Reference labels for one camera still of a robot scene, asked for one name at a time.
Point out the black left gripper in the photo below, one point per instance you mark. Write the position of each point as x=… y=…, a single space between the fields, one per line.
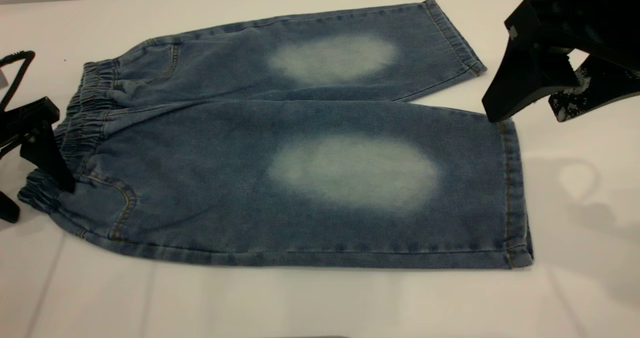
x=35 y=115

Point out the blue denim pants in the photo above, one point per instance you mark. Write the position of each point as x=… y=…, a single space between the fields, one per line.
x=225 y=178

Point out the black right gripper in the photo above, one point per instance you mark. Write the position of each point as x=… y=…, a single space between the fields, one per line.
x=605 y=18

